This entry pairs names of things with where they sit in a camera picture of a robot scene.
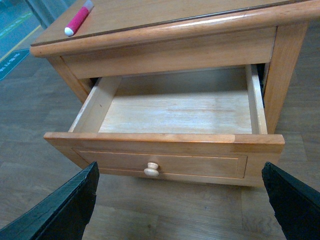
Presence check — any pink marker with white cap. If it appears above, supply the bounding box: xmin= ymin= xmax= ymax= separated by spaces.
xmin=64 ymin=0 xmax=94 ymax=37

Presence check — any round wooden drawer knob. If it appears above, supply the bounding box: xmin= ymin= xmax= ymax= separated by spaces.
xmin=143 ymin=162 xmax=160 ymax=177

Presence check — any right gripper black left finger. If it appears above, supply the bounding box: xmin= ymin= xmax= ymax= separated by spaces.
xmin=0 ymin=162 xmax=100 ymax=240

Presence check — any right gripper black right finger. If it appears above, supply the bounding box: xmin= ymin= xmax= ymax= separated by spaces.
xmin=261 ymin=162 xmax=320 ymax=240

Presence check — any wooden nightstand cabinet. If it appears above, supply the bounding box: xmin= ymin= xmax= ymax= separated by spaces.
xmin=30 ymin=0 xmax=320 ymax=134

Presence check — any grey-green pleated curtain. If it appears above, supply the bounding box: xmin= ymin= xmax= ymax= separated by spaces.
xmin=25 ymin=0 xmax=75 ymax=30

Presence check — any wooden drawer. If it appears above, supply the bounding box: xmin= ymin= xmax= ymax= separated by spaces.
xmin=43 ymin=64 xmax=286 ymax=188

